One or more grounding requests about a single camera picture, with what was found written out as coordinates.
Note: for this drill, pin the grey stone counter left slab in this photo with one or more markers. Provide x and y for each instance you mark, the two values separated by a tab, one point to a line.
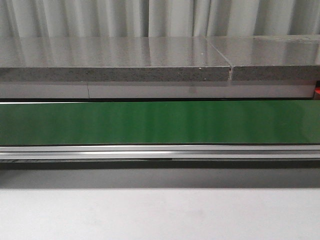
110	59

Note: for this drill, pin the grey stone counter slab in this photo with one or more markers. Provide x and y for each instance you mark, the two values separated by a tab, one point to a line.
110	59
270	58

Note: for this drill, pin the green conveyor belt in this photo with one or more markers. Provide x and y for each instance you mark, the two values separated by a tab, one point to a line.
161	122

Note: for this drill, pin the grey stone counter right slab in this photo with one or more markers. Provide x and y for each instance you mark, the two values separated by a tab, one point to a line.
270	58

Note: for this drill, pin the red plastic tray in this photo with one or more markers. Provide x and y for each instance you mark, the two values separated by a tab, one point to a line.
316	94

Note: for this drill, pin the white pleated curtain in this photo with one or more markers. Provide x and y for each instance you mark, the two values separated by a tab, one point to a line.
158	18

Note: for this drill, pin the aluminium conveyor frame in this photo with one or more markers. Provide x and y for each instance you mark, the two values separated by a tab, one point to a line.
220	152

